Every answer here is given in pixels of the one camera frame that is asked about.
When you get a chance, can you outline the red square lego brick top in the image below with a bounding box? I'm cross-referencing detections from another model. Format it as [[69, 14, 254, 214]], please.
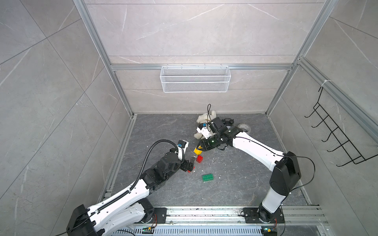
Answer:
[[196, 155, 203, 163]]

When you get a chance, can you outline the yellow square lego brick bottom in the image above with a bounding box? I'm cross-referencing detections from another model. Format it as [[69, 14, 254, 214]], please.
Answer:
[[194, 147, 202, 155]]

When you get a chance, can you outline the dark green long lego brick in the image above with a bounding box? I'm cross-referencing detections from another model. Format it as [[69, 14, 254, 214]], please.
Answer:
[[202, 174, 214, 183]]

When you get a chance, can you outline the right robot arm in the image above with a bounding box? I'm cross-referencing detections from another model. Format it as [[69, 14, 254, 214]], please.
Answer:
[[196, 126, 301, 223]]

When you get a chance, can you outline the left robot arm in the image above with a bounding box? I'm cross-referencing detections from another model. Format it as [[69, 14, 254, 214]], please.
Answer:
[[66, 152, 196, 236]]

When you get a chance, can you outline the black alarm clock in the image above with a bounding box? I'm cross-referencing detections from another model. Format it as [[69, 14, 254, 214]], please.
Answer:
[[222, 118, 234, 126]]

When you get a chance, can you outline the clear tape roll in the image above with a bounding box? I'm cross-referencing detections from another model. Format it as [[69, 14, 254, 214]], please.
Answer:
[[238, 124, 252, 134]]

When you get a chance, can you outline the white plush dog toy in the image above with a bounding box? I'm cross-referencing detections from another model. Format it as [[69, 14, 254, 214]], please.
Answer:
[[194, 110, 217, 140]]

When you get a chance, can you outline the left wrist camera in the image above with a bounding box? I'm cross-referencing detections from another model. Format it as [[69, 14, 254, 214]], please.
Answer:
[[176, 140, 189, 162]]

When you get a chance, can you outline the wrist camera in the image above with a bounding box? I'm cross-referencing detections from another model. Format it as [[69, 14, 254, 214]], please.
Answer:
[[194, 116, 228, 140], [176, 140, 189, 162]]

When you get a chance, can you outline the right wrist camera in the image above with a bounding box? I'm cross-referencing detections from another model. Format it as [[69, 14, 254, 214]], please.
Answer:
[[194, 116, 228, 140]]

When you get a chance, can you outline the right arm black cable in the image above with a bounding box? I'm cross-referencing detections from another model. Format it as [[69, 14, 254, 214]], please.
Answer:
[[206, 103, 316, 192]]

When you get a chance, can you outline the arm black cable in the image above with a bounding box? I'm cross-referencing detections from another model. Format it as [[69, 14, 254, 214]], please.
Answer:
[[206, 103, 316, 192], [54, 139, 179, 236]]

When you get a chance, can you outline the aluminium mounting rail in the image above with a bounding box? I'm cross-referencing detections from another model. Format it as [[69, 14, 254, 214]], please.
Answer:
[[148, 206, 328, 226]]

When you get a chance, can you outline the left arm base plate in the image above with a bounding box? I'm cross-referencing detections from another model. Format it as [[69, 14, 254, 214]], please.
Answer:
[[126, 207, 168, 224]]

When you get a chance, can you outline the white wire mesh basket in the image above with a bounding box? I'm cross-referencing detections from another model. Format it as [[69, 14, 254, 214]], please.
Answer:
[[159, 65, 231, 93]]

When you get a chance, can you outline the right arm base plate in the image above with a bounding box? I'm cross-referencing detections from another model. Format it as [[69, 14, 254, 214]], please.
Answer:
[[241, 207, 285, 224]]

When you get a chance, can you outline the black wire hook rack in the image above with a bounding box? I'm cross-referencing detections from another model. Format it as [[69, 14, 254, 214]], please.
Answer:
[[304, 87, 378, 167]]

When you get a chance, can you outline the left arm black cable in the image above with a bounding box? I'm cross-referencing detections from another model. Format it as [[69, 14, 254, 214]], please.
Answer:
[[54, 139, 179, 236]]

